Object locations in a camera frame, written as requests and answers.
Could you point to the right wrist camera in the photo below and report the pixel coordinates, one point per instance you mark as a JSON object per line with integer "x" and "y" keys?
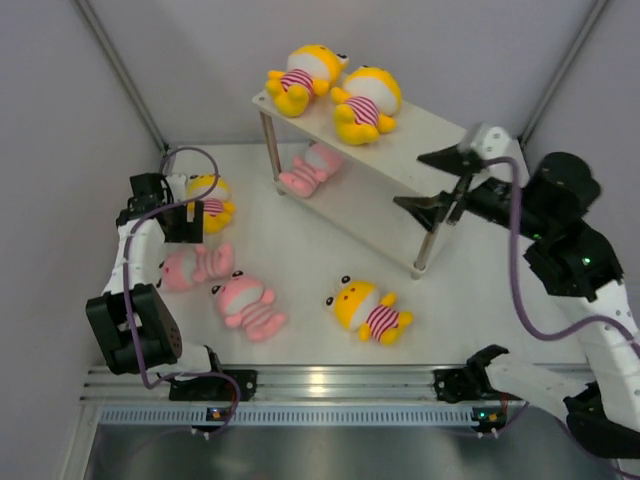
{"x": 485, "y": 141}

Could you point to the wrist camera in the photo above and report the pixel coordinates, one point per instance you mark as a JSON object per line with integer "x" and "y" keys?
{"x": 177, "y": 185}
{"x": 485, "y": 141}

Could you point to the yellow plush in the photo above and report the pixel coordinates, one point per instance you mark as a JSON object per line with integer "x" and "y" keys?
{"x": 360, "y": 307}
{"x": 218, "y": 207}
{"x": 311, "y": 71}
{"x": 366, "y": 104}

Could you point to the white two-tier shelf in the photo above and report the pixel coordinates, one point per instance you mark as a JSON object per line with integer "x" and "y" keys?
{"x": 359, "y": 197}

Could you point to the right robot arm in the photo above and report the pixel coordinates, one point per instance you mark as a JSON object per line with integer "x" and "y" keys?
{"x": 578, "y": 269}

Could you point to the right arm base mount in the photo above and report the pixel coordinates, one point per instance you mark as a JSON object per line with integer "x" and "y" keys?
{"x": 455, "y": 385}

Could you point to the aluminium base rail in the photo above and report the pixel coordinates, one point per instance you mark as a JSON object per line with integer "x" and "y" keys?
{"x": 287, "y": 384}

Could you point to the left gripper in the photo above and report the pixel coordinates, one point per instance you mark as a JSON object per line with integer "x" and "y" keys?
{"x": 188, "y": 232}

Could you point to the pink plush under shelf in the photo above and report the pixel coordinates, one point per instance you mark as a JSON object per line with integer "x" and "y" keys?
{"x": 311, "y": 168}

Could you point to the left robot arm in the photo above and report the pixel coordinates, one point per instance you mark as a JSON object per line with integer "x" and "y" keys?
{"x": 134, "y": 328}

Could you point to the grey slotted cable duct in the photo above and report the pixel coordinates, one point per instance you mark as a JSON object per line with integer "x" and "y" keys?
{"x": 252, "y": 415}

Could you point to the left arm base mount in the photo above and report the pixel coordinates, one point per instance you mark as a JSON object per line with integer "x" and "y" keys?
{"x": 215, "y": 389}

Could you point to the pink plush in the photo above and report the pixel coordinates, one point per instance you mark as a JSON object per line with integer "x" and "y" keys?
{"x": 189, "y": 267}
{"x": 243, "y": 301}
{"x": 311, "y": 168}

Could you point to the yellow plush on shelf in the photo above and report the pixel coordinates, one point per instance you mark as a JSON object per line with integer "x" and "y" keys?
{"x": 311, "y": 71}

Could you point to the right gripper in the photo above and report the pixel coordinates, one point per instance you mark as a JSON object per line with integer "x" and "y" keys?
{"x": 428, "y": 209}

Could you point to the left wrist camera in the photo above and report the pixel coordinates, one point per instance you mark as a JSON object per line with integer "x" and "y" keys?
{"x": 177, "y": 185}

